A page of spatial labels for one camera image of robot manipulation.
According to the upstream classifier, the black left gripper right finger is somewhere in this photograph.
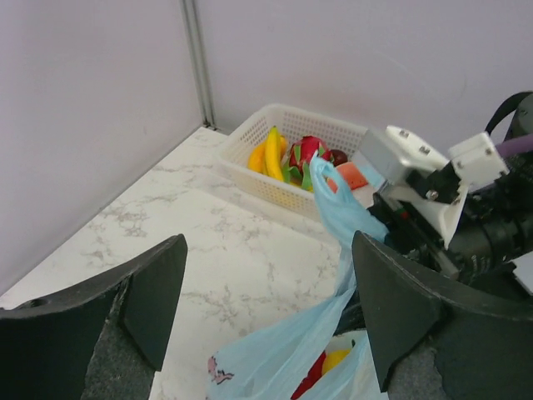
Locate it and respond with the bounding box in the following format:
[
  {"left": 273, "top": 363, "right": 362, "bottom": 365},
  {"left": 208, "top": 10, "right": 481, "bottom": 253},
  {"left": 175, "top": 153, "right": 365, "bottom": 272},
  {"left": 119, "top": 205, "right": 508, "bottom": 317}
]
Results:
[{"left": 352, "top": 232, "right": 532, "bottom": 399}]

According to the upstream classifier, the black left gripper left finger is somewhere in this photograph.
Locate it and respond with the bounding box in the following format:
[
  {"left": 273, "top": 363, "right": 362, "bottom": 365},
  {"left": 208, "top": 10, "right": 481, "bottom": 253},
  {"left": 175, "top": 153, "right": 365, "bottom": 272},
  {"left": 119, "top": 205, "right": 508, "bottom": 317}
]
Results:
[{"left": 1, "top": 234, "right": 187, "bottom": 399}]

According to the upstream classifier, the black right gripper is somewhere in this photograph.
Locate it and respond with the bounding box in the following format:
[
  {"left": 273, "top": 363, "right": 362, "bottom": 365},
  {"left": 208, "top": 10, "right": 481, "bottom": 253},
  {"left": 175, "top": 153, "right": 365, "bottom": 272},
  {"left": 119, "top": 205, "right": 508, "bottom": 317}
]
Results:
[{"left": 370, "top": 91, "right": 532, "bottom": 300}]

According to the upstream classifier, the light blue plastic bag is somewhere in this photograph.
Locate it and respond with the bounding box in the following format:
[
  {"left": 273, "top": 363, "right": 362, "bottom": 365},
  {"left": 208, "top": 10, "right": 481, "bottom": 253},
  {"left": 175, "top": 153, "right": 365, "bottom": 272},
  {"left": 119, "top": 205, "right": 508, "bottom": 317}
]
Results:
[{"left": 207, "top": 156, "right": 388, "bottom": 399}]

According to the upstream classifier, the red fake apple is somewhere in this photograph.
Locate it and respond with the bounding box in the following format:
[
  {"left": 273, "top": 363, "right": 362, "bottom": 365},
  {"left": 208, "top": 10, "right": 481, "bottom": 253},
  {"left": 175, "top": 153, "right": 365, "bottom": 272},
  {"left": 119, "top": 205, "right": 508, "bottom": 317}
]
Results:
[{"left": 291, "top": 351, "right": 326, "bottom": 400}]

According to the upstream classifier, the yellow fake banana bunch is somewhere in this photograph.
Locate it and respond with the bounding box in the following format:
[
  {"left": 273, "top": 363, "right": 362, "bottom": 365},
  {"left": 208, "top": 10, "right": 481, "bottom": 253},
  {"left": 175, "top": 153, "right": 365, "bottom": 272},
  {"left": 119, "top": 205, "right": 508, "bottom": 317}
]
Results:
[{"left": 247, "top": 126, "right": 287, "bottom": 182}]

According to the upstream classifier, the fake watermelon slice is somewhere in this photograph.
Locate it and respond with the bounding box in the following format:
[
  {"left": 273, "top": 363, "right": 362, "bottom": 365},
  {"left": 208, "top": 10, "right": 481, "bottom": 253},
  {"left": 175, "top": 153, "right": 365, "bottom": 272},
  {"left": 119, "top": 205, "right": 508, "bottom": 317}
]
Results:
[{"left": 335, "top": 162, "right": 368, "bottom": 191}]

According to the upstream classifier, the dark purple fake plum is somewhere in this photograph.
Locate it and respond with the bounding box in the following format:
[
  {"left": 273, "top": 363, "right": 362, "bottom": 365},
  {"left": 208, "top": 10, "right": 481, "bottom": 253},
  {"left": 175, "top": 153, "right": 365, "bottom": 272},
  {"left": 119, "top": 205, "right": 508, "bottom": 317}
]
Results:
[{"left": 331, "top": 149, "right": 349, "bottom": 167}]

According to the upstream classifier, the red fake dragon fruit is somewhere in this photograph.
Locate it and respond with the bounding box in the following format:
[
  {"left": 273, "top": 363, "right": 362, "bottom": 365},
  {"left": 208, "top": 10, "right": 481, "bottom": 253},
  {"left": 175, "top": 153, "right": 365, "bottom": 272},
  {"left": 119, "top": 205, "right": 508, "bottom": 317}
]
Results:
[{"left": 282, "top": 136, "right": 331, "bottom": 192}]

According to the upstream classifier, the white plastic fruit basket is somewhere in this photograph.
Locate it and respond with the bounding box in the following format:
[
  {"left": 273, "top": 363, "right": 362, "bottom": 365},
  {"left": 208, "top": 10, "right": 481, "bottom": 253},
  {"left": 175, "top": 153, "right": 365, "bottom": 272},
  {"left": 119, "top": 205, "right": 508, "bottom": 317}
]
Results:
[{"left": 216, "top": 102, "right": 376, "bottom": 222}]

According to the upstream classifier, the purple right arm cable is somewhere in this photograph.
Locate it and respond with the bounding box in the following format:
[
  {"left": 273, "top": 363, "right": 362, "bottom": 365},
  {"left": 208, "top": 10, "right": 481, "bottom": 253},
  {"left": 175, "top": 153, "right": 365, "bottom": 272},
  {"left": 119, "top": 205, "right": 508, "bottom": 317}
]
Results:
[{"left": 497, "top": 133, "right": 533, "bottom": 158}]

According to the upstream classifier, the right aluminium corner post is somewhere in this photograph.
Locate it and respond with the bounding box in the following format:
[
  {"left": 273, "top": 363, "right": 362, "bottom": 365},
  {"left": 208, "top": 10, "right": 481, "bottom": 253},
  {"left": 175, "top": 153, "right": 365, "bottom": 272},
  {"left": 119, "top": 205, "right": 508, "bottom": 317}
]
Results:
[{"left": 180, "top": 0, "right": 217, "bottom": 129}]

